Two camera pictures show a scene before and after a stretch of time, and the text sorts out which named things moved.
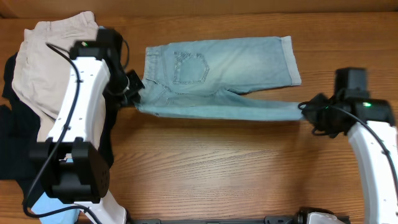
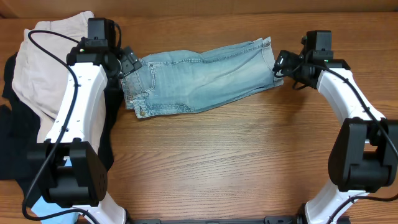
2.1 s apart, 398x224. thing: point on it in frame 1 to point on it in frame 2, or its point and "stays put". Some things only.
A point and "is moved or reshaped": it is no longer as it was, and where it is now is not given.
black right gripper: [310, 114] to [290, 60]
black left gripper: [134, 86] to [129, 62]
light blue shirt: [45, 204] stays put
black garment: [20, 129] stays put
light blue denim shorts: [200, 79] is moved or reshaped
